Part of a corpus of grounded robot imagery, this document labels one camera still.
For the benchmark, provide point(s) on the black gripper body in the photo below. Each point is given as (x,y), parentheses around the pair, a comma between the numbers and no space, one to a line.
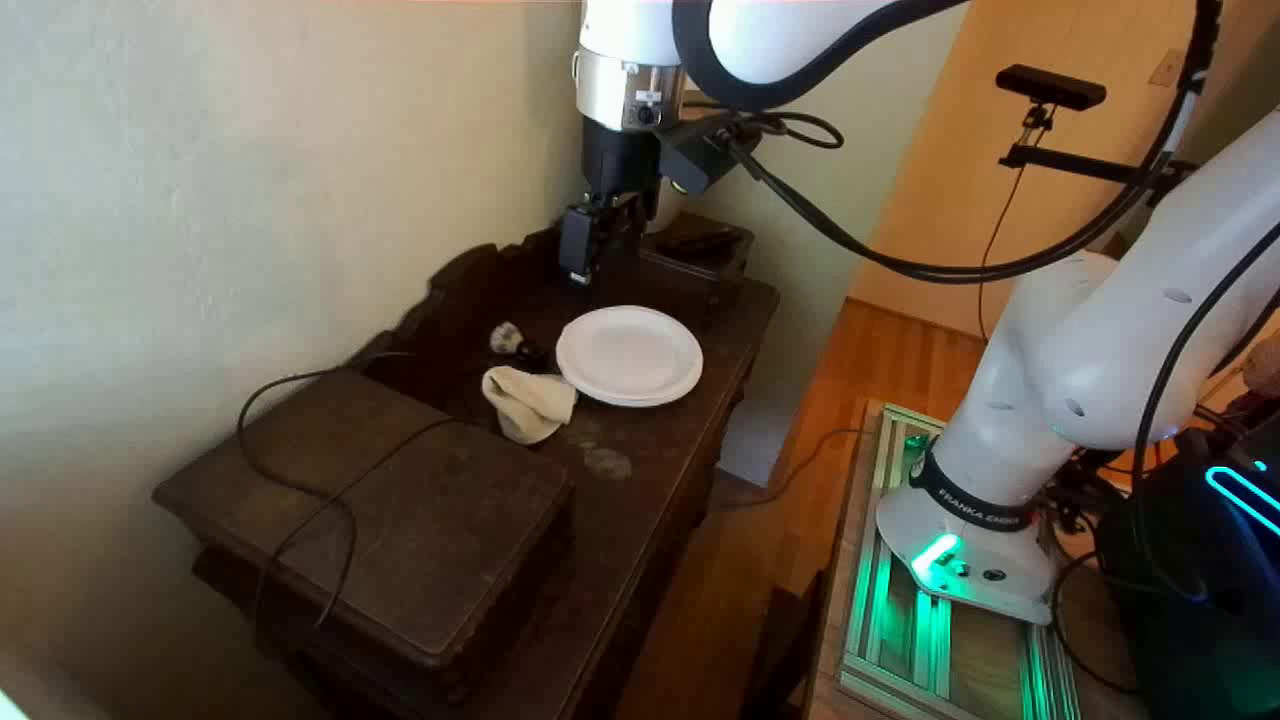
(621,174)

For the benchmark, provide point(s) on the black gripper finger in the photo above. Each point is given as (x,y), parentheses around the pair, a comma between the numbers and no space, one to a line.
(578,248)
(619,236)

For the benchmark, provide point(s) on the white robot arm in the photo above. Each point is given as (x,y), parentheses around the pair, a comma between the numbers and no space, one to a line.
(1089,348)

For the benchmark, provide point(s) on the green lit robot base platform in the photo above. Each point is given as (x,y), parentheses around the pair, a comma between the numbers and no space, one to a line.
(943,623)

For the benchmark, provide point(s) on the white plate on table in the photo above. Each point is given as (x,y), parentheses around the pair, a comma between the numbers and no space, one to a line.
(630,358)

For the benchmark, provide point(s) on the small dark wooden box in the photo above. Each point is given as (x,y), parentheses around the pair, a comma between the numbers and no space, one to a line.
(701,257)

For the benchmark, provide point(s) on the small pale round object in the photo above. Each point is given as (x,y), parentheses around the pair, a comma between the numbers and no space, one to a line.
(505,336)

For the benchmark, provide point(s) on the large dark wooden box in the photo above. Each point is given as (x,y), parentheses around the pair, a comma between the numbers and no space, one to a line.
(375,536)

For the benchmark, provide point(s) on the black computer with blue light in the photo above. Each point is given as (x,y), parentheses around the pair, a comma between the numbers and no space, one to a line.
(1199,575)

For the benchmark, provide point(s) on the black camera on stand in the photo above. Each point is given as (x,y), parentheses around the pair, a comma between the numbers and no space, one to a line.
(1050,93)

